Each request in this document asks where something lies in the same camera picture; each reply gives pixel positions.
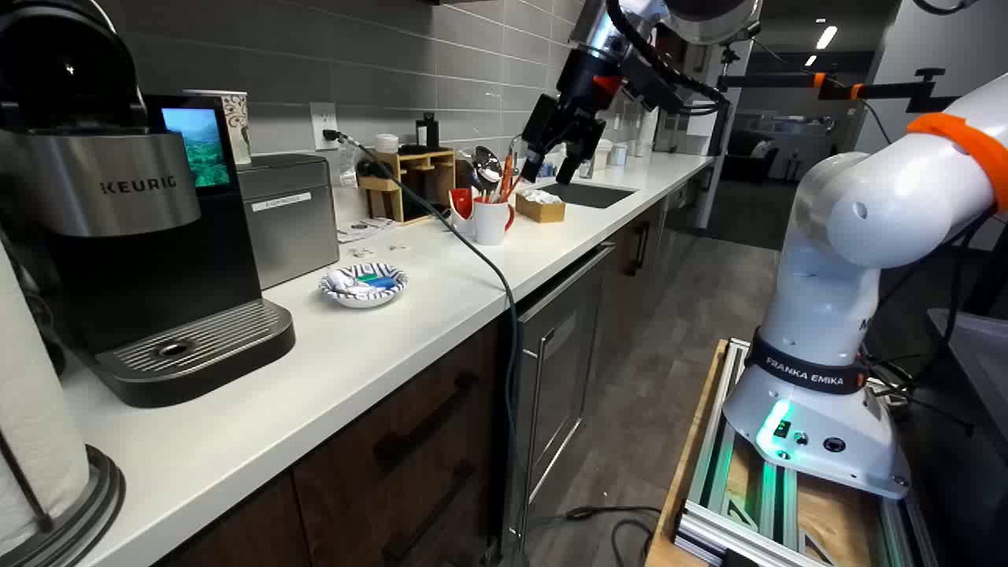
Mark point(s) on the black canister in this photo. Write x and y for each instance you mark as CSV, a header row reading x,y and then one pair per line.
x,y
425,132

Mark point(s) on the wooden packet box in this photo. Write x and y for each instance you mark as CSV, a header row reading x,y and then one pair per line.
x,y
539,210

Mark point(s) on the dark counter sink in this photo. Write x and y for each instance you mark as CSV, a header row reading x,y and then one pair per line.
x,y
588,195

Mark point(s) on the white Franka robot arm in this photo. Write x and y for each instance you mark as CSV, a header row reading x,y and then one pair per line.
x,y
840,264

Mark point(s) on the black silver Keurig coffee machine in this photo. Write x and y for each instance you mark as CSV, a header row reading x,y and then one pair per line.
x,y
106,210

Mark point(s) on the silver metal bin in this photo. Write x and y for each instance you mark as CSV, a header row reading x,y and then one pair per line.
x,y
288,215

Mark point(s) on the small white cup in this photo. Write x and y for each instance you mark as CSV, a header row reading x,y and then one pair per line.
x,y
387,142

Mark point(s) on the stainless dishwasher front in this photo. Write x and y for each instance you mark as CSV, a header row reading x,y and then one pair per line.
x,y
561,357

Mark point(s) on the wooden board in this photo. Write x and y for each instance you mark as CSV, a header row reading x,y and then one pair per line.
x,y
680,475

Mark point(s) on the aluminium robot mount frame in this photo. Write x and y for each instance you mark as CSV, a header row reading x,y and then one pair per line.
x,y
736,492

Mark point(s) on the white wall outlet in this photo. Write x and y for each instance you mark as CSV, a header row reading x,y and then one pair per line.
x,y
318,116

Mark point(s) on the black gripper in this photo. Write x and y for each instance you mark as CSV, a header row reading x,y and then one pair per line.
x,y
588,83

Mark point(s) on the wooden organizer rack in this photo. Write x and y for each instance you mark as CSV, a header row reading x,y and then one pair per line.
x,y
421,179

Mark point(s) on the black paper towel holder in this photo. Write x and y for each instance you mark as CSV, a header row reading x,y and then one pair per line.
x,y
97,505

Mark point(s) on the dark wood cabinet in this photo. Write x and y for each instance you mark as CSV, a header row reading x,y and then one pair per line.
x,y
397,452

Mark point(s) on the white kettle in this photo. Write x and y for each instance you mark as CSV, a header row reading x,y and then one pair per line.
x,y
32,420

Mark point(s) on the white sugar packets pile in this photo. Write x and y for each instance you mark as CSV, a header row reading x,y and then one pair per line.
x,y
539,197

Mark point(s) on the white mug with red inside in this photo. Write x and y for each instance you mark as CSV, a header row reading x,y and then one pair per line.
x,y
461,203

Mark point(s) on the orange stirrer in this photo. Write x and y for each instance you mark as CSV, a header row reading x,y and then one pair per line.
x,y
509,179

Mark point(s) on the small bowl with colourful items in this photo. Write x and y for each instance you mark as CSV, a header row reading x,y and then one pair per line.
x,y
364,286

